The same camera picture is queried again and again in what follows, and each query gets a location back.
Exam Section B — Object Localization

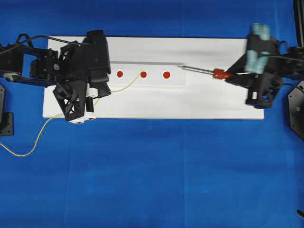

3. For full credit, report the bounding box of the red dot mark middle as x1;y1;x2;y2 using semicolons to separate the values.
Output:
140;71;147;78

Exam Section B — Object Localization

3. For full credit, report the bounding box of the red soldering iron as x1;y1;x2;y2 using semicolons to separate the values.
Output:
179;66;232;80

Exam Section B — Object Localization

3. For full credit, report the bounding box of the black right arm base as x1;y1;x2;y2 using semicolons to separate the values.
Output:
288;81;304;140

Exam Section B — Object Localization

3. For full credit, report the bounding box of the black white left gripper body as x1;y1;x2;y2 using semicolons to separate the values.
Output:
29;44;97;124

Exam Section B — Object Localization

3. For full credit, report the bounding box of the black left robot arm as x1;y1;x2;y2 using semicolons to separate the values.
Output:
0;30;112;123

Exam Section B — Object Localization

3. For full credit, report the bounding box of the black aluminium frame post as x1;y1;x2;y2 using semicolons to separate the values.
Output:
293;0;304;48

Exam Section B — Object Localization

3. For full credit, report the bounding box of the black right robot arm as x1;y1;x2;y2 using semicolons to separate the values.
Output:
225;38;304;109

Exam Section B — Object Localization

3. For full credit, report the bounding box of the red dot mark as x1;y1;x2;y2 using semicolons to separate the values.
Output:
163;71;171;79
140;71;147;78
117;71;124;77

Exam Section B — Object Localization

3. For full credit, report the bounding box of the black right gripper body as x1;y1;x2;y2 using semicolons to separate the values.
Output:
245;72;283;109

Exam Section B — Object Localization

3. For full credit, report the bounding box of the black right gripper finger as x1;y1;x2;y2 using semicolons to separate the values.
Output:
225;54;256;85

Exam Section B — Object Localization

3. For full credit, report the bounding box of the blue table cloth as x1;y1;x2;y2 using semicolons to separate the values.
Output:
0;0;304;228

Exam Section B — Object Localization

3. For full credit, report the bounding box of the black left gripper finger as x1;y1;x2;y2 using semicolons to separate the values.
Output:
85;97;94;112
94;81;112;98

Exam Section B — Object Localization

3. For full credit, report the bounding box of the yellow solder wire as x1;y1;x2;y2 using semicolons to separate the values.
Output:
0;73;143;157

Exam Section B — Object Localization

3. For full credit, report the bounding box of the red dot mark left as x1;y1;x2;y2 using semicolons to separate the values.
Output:
117;71;124;77

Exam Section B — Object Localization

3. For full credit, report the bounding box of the white work board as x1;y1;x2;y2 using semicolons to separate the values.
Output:
42;36;265;120

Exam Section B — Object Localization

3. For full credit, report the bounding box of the red dot mark right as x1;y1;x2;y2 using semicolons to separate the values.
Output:
163;71;171;79

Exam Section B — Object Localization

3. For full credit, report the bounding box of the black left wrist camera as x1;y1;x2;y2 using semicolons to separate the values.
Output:
83;30;111;84

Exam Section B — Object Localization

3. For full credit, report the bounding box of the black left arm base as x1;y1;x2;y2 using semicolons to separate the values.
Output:
0;86;14;137

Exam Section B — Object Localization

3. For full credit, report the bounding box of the black left camera cable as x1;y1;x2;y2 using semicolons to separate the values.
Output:
0;35;92;57

